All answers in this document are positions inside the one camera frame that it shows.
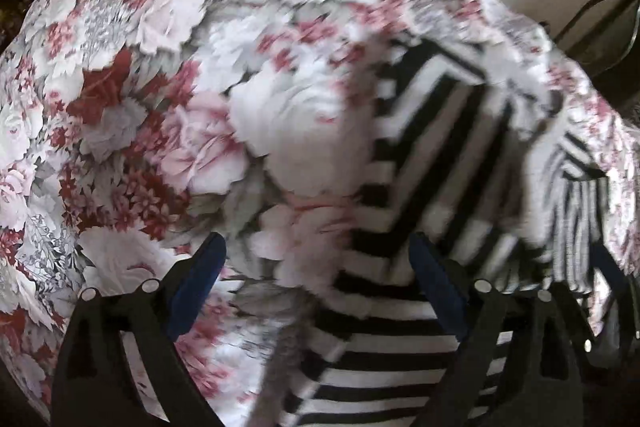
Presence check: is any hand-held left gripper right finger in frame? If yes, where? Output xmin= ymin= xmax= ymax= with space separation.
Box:
xmin=407 ymin=232 xmax=586 ymax=427

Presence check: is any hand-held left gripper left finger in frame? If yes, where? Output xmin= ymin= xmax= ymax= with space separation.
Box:
xmin=50 ymin=232 xmax=228 ymax=427

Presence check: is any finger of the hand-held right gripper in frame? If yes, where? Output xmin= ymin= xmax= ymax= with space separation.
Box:
xmin=575 ymin=247 xmax=640 ymax=363

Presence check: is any pink floral bed sheet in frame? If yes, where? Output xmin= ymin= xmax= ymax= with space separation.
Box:
xmin=0 ymin=0 xmax=640 ymax=427

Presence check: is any black white striped garment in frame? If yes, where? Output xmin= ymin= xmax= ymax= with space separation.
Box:
xmin=277 ymin=42 xmax=556 ymax=427

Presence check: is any thin striped grey white garment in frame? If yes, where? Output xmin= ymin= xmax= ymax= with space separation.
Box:
xmin=520 ymin=127 xmax=618 ymax=303

